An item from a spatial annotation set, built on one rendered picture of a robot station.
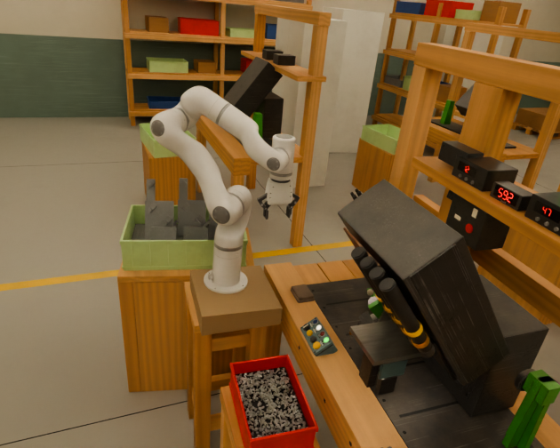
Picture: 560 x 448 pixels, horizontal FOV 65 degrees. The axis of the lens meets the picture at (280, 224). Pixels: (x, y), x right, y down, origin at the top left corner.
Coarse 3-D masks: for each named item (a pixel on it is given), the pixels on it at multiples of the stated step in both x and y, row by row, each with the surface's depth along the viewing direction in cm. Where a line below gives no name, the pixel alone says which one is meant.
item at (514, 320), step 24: (504, 312) 138; (528, 312) 139; (504, 336) 127; (528, 336) 131; (432, 360) 159; (504, 360) 133; (528, 360) 137; (456, 384) 147; (480, 384) 137; (504, 384) 139; (480, 408) 141; (504, 408) 146
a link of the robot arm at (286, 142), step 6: (276, 138) 156; (282, 138) 155; (288, 138) 156; (294, 138) 158; (276, 144) 156; (282, 144) 155; (288, 144) 155; (294, 144) 158; (288, 150) 156; (288, 156) 156; (288, 168) 160
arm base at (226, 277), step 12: (216, 252) 181; (228, 252) 179; (240, 252) 182; (216, 264) 183; (228, 264) 181; (240, 264) 186; (204, 276) 191; (216, 276) 185; (228, 276) 184; (240, 276) 194; (216, 288) 184; (228, 288) 186; (240, 288) 186
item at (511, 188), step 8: (496, 184) 140; (504, 184) 140; (512, 184) 140; (496, 192) 141; (512, 192) 135; (520, 192) 134; (528, 192) 135; (504, 200) 138; (512, 200) 135; (520, 200) 132; (528, 200) 133; (520, 208) 133
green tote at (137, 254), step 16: (144, 208) 247; (176, 208) 250; (128, 224) 229; (128, 240) 211; (144, 240) 213; (160, 240) 214; (176, 240) 215; (192, 240) 217; (208, 240) 218; (128, 256) 215; (144, 256) 216; (160, 256) 218; (176, 256) 219; (192, 256) 221; (208, 256) 222
